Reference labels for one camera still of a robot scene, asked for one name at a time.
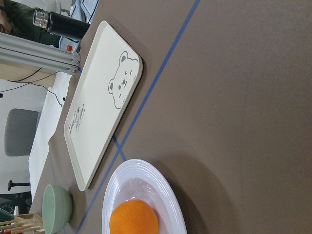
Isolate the white round plate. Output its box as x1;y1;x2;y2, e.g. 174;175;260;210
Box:
101;159;187;234

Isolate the orange fruit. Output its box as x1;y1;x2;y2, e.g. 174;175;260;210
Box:
109;199;159;234

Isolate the cream bear tray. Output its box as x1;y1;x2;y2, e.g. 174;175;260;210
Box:
64;21;143;191

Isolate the green bowl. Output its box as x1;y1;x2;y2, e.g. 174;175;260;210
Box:
42;184;73;234

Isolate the grey office chair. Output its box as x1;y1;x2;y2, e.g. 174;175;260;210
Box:
4;108;40;156

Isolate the black bottle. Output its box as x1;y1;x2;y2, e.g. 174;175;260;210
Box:
33;10;90;40

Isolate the wooden drying rack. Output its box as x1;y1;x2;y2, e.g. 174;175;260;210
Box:
0;214;45;234

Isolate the aluminium frame post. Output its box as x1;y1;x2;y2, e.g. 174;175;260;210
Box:
0;33;81;75

